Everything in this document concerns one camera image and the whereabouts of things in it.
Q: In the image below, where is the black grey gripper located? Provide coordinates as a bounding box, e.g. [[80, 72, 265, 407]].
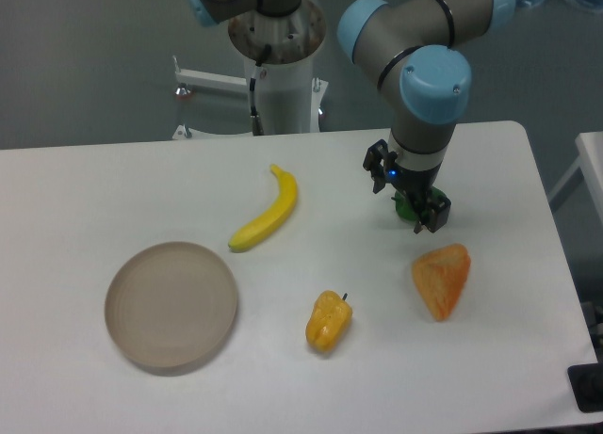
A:
[[363, 140, 451, 233]]

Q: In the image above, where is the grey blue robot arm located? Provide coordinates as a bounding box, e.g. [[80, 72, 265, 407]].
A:
[[188, 0, 515, 232]]

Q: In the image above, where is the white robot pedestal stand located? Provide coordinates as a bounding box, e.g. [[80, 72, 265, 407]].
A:
[[172, 0, 328, 136]]

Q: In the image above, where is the orange triangular toy food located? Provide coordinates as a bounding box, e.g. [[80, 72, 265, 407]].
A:
[[411, 244, 471, 322]]

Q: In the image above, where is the black device at edge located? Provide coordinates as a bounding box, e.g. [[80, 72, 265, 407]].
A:
[[567, 362, 602, 413]]

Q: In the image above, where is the yellow banana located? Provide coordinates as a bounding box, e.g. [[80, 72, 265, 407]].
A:
[[228, 164, 299, 253]]

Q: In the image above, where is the white side table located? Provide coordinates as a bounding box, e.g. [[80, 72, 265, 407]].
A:
[[547, 132, 602, 218]]

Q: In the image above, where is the beige round plate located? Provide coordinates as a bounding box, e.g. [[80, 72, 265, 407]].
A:
[[104, 242, 238, 376]]

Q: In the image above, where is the yellow bell pepper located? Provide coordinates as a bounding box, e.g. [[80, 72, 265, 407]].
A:
[[305, 290, 353, 354]]

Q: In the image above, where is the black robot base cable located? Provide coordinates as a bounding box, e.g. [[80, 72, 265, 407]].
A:
[[248, 43, 273, 137]]

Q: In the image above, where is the green bell pepper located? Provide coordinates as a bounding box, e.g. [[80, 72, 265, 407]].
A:
[[391, 187, 448, 221]]

